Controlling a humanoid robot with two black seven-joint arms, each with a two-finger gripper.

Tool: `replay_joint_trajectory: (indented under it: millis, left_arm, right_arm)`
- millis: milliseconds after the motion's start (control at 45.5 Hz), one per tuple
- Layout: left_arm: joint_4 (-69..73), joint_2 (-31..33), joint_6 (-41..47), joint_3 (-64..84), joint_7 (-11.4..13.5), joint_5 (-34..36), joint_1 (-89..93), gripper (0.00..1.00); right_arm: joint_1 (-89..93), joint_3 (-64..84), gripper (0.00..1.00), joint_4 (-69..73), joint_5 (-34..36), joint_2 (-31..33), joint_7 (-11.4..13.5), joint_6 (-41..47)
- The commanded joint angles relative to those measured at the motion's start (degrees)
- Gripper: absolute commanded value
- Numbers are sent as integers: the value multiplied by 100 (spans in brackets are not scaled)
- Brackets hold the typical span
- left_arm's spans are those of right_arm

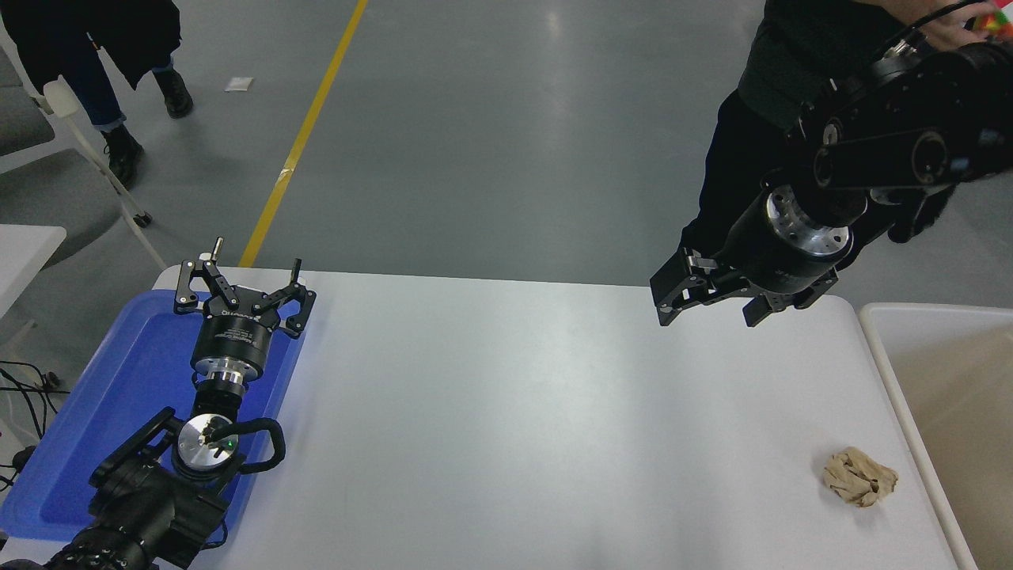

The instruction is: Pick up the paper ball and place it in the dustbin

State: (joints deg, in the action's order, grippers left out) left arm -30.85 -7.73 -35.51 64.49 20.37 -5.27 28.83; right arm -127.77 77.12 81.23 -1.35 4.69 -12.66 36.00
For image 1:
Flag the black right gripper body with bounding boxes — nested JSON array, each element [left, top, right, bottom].
[[712, 194, 840, 302]]

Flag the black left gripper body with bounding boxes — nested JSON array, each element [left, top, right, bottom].
[[192, 291, 279, 374]]

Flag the tan paper ball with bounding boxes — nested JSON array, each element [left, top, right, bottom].
[[823, 447, 899, 508]]

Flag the person's hand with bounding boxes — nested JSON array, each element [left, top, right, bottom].
[[910, 0, 1013, 51]]

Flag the person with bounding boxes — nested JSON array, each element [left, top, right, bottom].
[[679, 0, 1013, 258], [0, 0, 195, 191]]

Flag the blue plastic tray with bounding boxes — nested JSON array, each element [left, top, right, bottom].
[[0, 289, 305, 543]]

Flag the small white table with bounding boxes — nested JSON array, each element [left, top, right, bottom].
[[0, 225, 68, 317]]

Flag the large pale bin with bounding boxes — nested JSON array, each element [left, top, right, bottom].
[[859, 302, 1013, 570]]

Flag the grey chair with white frame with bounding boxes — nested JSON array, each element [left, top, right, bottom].
[[0, 24, 169, 272]]

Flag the black cables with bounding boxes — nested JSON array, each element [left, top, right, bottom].
[[0, 360, 72, 492]]

